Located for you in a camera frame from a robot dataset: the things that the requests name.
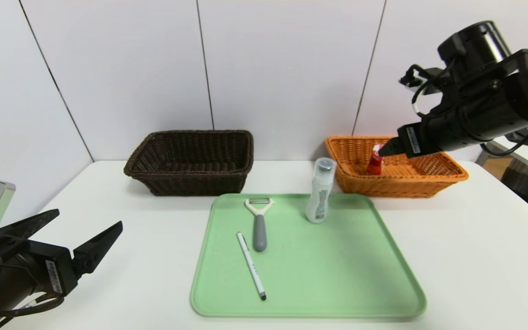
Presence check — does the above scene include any white bottle with clear cap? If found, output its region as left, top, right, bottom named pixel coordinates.
left=305, top=158, right=337, bottom=224

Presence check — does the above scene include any orange wicker basket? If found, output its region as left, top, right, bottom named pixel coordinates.
left=325, top=136, right=469, bottom=198

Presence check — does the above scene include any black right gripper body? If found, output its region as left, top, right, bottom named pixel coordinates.
left=396, top=102, right=475, bottom=159

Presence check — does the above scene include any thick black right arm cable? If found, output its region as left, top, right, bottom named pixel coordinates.
left=400, top=64, right=455, bottom=117

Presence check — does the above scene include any light green plastic tray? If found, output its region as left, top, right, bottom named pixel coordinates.
left=190, top=193, right=427, bottom=318

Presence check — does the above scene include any peeler with grey handle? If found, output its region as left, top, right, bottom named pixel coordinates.
left=245, top=198, right=275, bottom=252

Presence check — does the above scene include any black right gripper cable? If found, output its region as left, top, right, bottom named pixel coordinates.
left=479, top=123, right=528, bottom=157

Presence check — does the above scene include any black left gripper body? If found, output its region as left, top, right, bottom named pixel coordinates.
left=0, top=229, right=79, bottom=309

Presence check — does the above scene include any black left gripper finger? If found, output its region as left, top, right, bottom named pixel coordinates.
left=72, top=220, right=123, bottom=279
left=0, top=209, right=60, bottom=240

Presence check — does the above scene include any white pen with dark tip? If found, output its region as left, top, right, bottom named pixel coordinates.
left=237, top=231, right=267, bottom=301

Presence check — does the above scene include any red drink carton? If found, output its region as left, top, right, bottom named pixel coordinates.
left=367, top=144, right=386, bottom=176

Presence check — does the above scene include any dark brown wicker basket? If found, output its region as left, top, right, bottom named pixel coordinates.
left=124, top=130, right=254, bottom=197

